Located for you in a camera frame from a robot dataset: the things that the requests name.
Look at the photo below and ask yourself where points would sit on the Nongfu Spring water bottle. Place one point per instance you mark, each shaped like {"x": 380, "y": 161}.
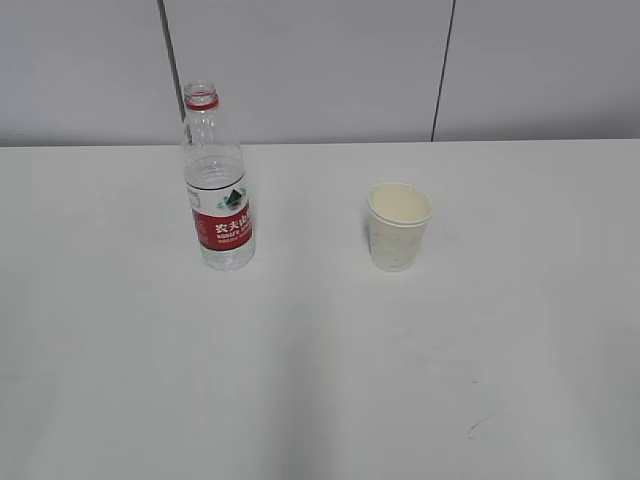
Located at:
{"x": 216, "y": 182}

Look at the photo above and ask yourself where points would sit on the white paper cup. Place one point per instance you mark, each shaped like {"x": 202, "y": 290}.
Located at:
{"x": 397, "y": 218}

